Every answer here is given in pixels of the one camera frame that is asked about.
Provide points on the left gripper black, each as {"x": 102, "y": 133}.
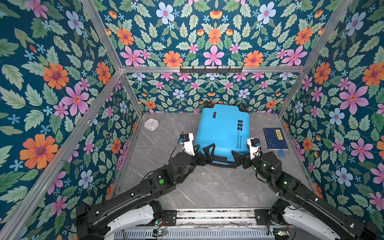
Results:
{"x": 205, "y": 161}

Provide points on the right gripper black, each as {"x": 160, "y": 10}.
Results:
{"x": 240, "y": 159}

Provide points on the blue suitcase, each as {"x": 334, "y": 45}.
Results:
{"x": 226, "y": 126}

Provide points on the dark blue book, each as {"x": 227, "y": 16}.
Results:
{"x": 275, "y": 139}

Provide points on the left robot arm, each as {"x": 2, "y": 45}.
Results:
{"x": 94, "y": 221}

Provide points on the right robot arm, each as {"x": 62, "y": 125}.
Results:
{"x": 299, "y": 206}

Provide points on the white round device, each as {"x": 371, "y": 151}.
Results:
{"x": 151, "y": 124}

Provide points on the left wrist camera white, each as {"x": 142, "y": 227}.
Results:
{"x": 186, "y": 141}

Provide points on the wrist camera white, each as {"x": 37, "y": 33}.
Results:
{"x": 255, "y": 147}
{"x": 186, "y": 141}

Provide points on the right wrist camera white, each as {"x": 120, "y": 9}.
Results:
{"x": 255, "y": 147}

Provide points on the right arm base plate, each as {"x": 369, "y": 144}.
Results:
{"x": 267, "y": 217}

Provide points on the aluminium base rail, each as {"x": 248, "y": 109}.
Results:
{"x": 216, "y": 217}

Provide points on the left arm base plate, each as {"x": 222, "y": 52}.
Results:
{"x": 167, "y": 218}

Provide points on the black coat hook rail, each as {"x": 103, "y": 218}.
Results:
{"x": 215, "y": 70}

